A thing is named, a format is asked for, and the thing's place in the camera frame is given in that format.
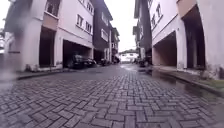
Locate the vehicle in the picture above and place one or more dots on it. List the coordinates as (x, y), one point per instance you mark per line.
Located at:
(144, 62)
(91, 62)

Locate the grey brick paved road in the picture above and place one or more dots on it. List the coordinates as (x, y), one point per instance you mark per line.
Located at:
(110, 100)

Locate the white building with dark roof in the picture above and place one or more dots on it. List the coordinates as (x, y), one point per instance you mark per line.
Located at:
(128, 57)

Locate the white building with carport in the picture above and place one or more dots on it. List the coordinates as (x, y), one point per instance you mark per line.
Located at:
(168, 20)

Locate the dark brown building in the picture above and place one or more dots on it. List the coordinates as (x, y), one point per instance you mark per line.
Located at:
(98, 20)

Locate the concrete kerb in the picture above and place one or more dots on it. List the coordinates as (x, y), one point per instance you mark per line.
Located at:
(43, 73)
(186, 81)

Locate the grass strip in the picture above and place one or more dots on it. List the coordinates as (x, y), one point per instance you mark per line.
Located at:
(213, 83)

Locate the dark car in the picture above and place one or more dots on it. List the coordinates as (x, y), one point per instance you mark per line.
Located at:
(77, 61)

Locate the white and pink building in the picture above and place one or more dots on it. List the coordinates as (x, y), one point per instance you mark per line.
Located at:
(71, 30)

